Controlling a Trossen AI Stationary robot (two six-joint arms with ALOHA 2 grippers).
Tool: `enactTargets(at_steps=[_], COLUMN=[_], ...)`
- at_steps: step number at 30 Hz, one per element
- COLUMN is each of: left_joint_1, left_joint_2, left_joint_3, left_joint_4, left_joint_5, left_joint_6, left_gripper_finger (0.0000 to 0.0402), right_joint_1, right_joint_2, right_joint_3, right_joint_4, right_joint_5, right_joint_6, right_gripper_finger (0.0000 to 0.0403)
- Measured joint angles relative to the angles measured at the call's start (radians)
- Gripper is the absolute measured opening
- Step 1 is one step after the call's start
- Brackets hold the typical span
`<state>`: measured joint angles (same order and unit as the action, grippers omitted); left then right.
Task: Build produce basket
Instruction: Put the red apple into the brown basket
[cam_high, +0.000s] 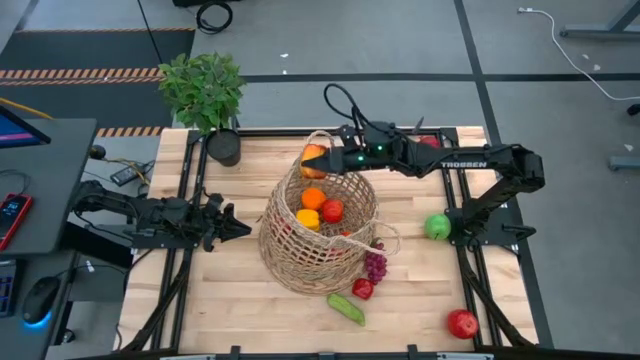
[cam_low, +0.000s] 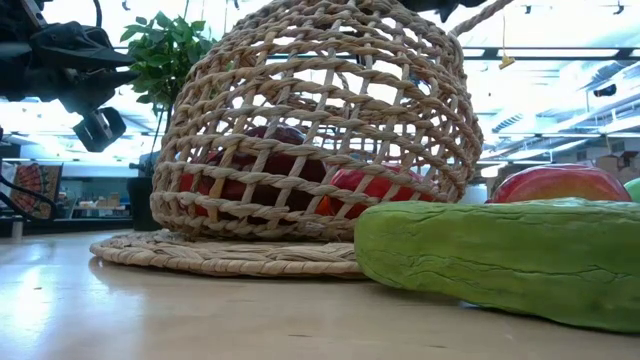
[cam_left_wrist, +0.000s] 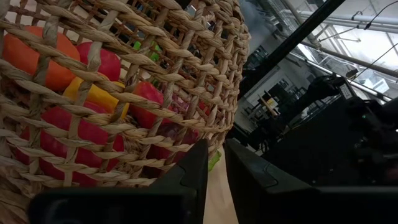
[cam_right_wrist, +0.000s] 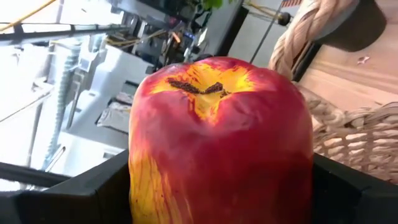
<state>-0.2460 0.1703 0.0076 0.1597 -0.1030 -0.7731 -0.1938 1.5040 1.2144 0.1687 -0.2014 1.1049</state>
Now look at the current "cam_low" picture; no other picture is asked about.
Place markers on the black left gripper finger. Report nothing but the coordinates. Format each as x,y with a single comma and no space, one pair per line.
95,87
80,47

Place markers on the small red apple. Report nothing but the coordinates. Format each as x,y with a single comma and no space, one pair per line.
220,190

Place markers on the red yellow apple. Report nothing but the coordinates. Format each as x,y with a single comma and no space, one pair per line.
560,185

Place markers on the dark maroon apple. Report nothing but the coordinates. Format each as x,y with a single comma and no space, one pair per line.
295,169

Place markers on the green apple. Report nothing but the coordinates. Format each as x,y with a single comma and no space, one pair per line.
634,191

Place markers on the green cucumber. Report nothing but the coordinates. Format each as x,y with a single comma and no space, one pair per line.
500,260

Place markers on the green plant in black pot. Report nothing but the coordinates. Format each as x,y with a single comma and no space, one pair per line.
160,55

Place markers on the colourful patterned picture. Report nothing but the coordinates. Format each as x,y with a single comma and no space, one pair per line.
45,175

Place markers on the shelf with small items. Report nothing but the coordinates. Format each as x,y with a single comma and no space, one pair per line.
100,206

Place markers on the dark ceiling fixture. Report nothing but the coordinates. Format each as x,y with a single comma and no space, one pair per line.
605,91

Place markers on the brown cardboard boxes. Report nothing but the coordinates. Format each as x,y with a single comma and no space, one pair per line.
620,165

